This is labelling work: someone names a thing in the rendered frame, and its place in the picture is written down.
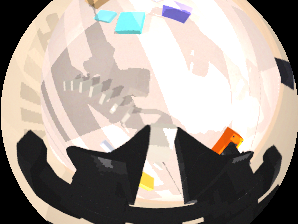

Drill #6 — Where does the light blue flat block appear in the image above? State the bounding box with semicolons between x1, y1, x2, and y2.
114;11;146;35
94;10;118;23

